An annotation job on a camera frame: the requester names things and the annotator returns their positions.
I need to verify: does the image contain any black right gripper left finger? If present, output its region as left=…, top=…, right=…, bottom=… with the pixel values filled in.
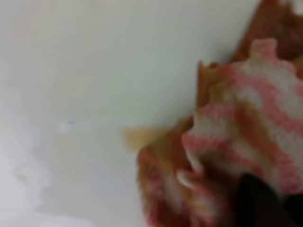
left=235, top=174, right=288, bottom=227

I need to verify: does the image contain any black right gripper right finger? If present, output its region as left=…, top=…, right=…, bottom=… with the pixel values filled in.
left=284, top=194, right=303, bottom=227

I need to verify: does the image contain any pink white striped rag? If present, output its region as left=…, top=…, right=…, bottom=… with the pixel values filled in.
left=137, top=0, right=303, bottom=227

